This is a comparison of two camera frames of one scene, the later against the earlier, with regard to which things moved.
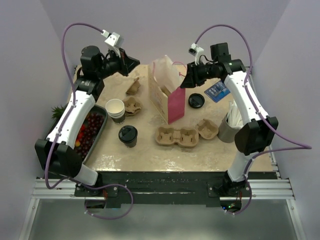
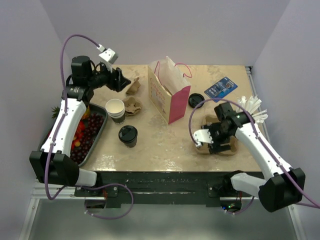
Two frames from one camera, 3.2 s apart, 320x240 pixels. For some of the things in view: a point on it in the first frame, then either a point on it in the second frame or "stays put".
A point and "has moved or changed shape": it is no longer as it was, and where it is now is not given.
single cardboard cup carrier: x=133 y=89 stays put
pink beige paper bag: x=166 y=96 stays put
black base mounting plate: x=166 y=189 stays put
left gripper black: x=127 y=63 -> x=117 y=82
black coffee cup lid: x=128 y=133 stays put
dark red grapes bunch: x=94 y=122 stays put
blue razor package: x=217 y=91 stays put
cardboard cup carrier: x=132 y=105 stays put
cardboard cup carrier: x=185 y=137 -> x=204 y=149
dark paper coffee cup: x=129 y=138 stays put
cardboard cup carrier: x=207 y=129 has moved or changed shape
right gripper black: x=192 y=78 -> x=214 y=148
